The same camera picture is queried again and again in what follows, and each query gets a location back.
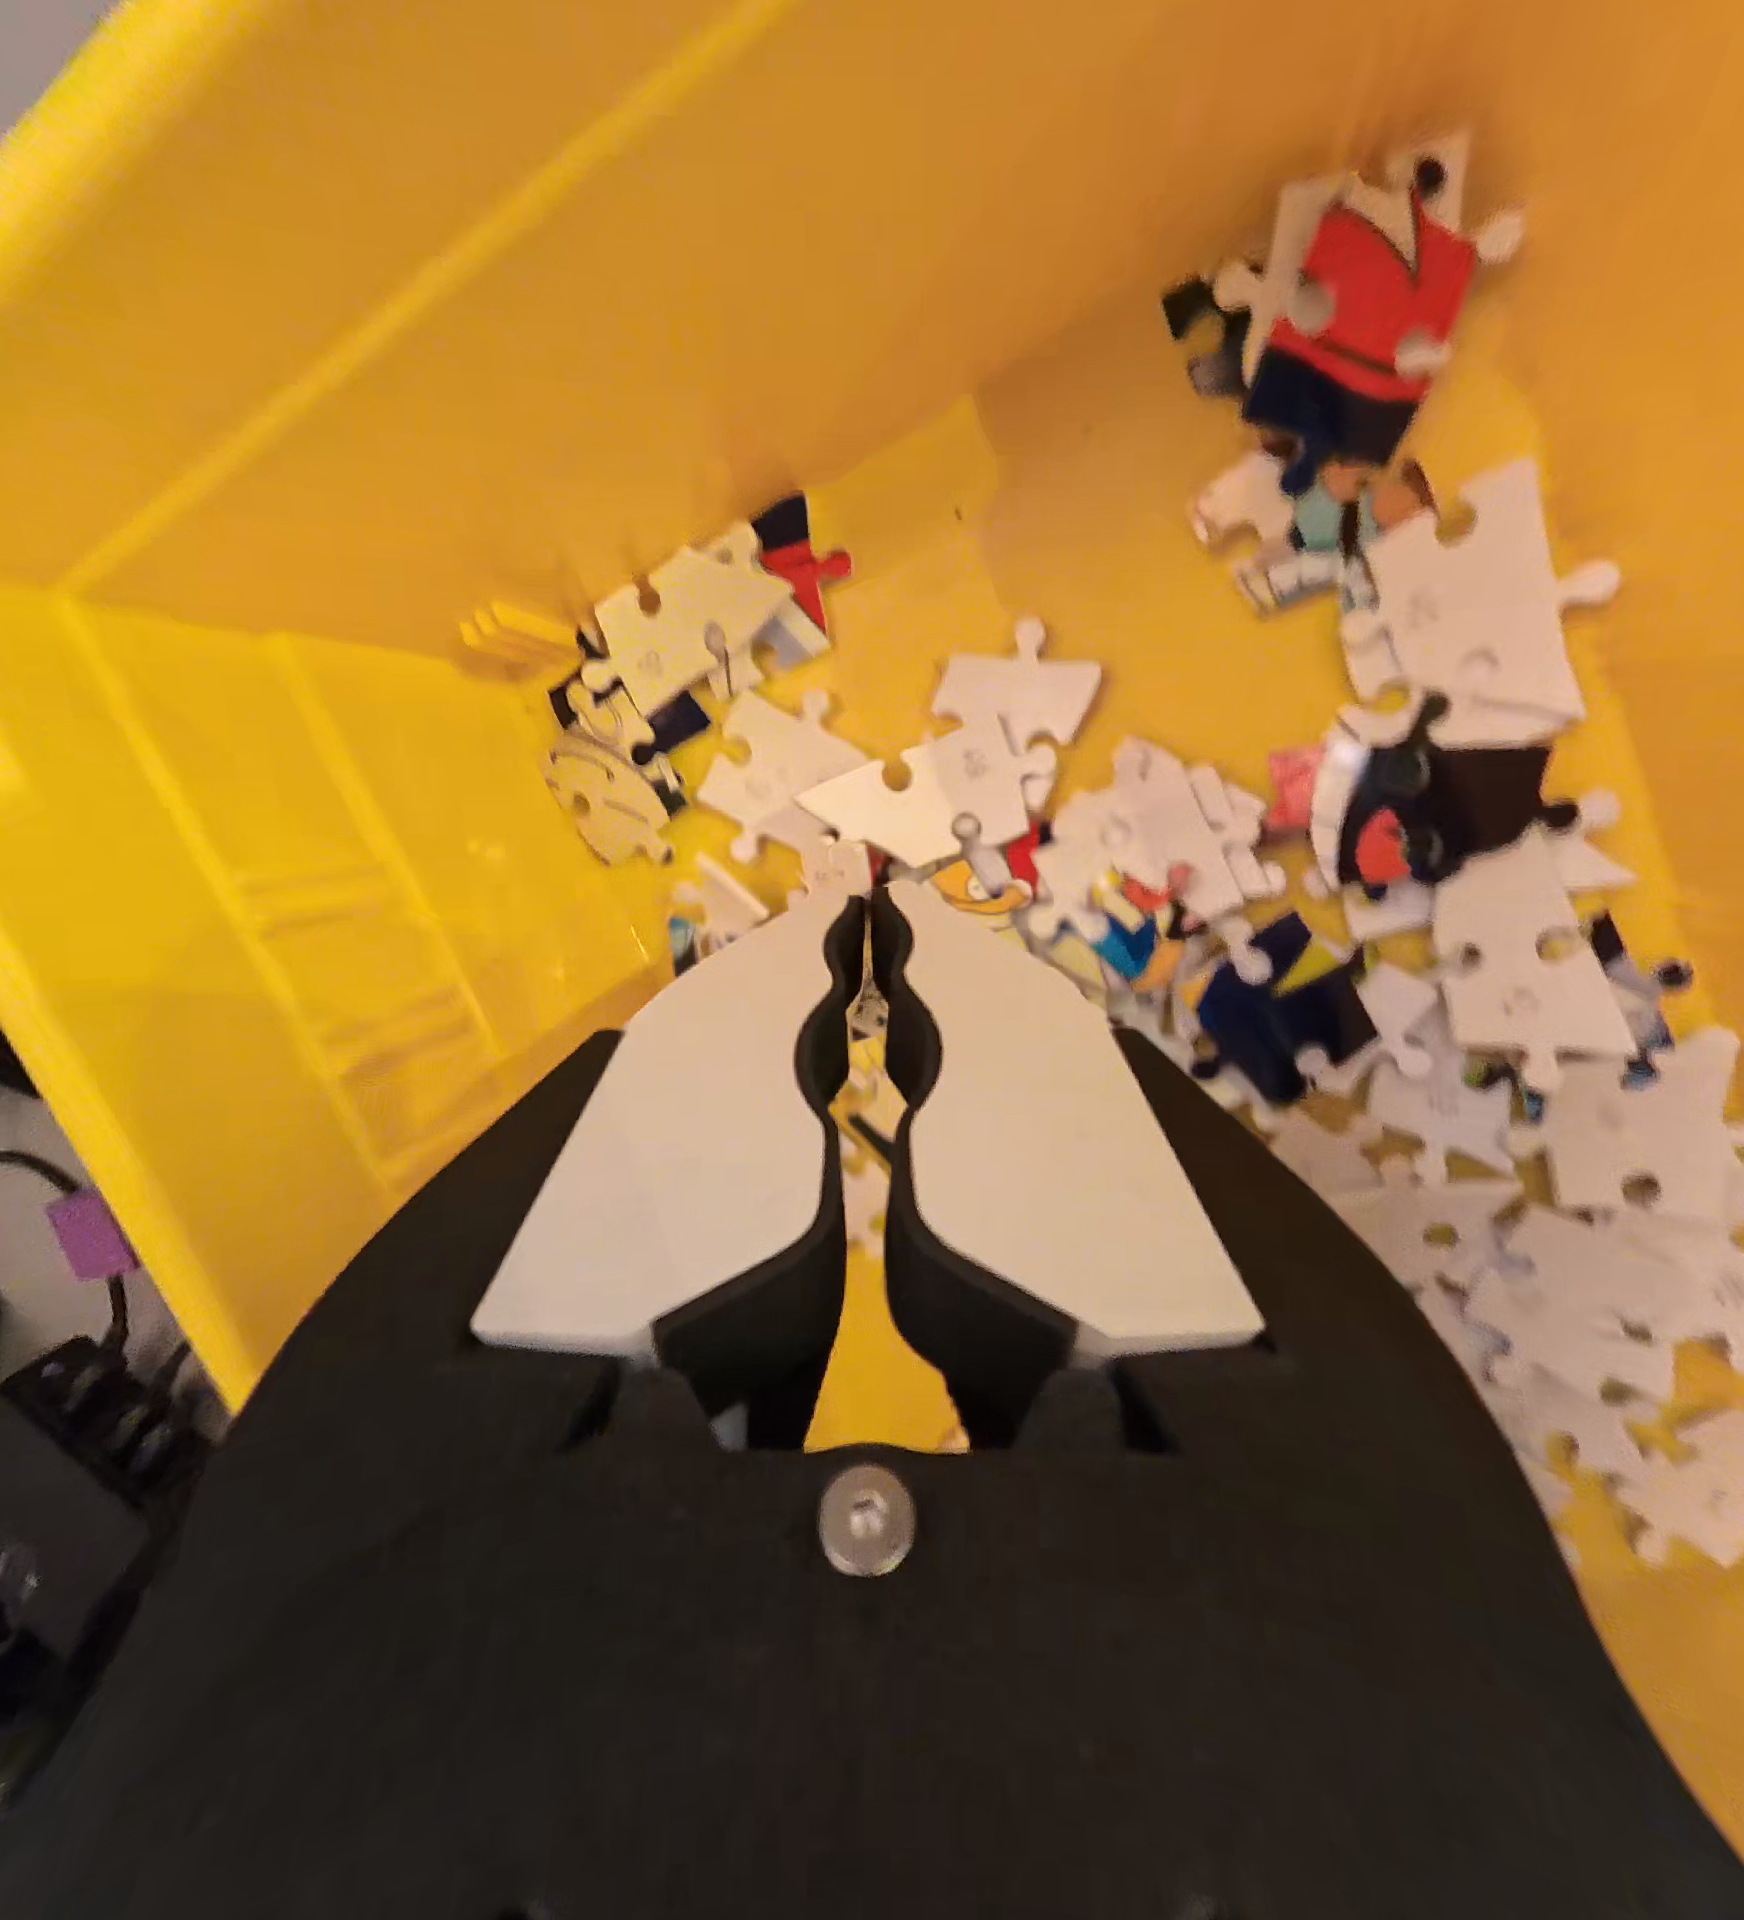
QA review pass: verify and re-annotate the purple cable tag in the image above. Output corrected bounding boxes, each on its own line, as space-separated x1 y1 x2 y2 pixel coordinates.
47 1192 141 1284

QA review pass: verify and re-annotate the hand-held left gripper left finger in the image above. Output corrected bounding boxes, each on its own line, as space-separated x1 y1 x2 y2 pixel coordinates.
465 894 870 1455

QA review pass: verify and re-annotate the yellow plastic bin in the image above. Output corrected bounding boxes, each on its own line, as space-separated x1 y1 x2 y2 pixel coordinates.
0 0 1744 1920

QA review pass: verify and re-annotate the pile of puzzle pieces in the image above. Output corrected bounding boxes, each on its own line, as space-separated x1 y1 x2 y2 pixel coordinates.
542 127 1744 1567

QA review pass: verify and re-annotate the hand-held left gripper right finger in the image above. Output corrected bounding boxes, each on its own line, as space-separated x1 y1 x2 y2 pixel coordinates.
864 883 1266 1455

